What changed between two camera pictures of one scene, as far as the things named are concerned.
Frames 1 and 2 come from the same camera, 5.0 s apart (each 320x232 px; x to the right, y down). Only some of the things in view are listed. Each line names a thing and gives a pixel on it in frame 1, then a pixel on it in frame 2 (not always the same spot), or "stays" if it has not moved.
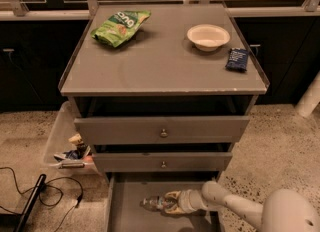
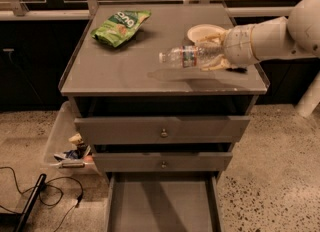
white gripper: (187, 200) to (237, 46)
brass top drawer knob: (163, 134) stays
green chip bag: (120, 27) stays
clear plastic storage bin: (64, 152) stays
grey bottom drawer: (124, 191) stays
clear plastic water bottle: (156, 203) to (189, 56)
